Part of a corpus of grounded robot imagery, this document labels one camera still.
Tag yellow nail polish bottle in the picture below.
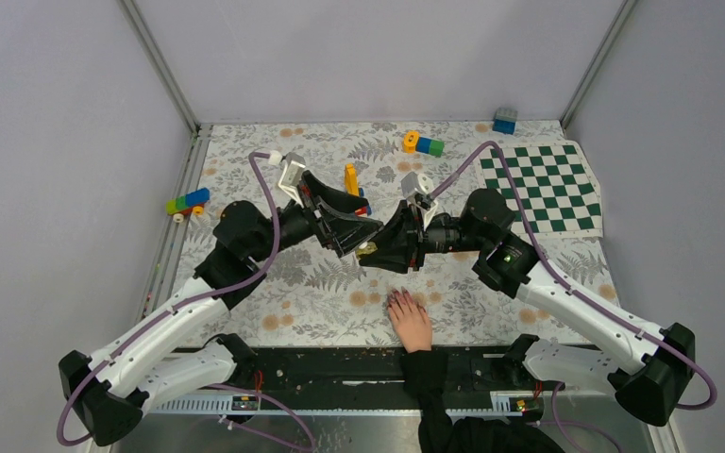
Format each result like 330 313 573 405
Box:
355 242 378 260

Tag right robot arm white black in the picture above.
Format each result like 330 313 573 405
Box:
357 189 696 427

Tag person's hand dark nails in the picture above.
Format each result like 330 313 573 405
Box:
387 289 432 353

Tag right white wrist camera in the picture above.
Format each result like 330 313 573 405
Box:
401 171 438 229

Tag orange blue green block row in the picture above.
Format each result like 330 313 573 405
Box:
402 130 445 157

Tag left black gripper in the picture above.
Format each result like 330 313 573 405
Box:
250 171 384 263

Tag grey blue lego bricks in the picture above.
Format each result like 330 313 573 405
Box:
492 107 518 135

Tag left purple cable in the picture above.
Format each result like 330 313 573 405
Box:
56 151 283 448

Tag green white checkerboard mat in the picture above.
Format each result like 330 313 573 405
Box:
474 141 603 240

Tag yellow red toy block car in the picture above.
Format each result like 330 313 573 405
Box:
344 163 372 217

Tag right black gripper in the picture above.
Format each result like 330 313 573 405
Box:
359 199 489 275

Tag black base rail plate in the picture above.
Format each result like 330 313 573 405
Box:
194 344 564 414

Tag floral patterned table cloth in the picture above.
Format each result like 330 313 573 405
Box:
176 121 617 347

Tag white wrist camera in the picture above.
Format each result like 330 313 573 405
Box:
401 171 438 229
268 150 306 207

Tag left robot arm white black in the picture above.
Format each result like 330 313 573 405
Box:
57 171 382 446

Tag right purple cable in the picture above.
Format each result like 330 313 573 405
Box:
428 140 719 412

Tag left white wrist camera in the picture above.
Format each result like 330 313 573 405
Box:
268 150 306 207

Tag black sleeved forearm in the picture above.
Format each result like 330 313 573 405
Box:
400 350 563 452

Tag green blue block stack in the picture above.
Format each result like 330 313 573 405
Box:
165 188 211 224

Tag purple cable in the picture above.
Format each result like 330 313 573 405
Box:
56 151 283 448
428 140 719 412

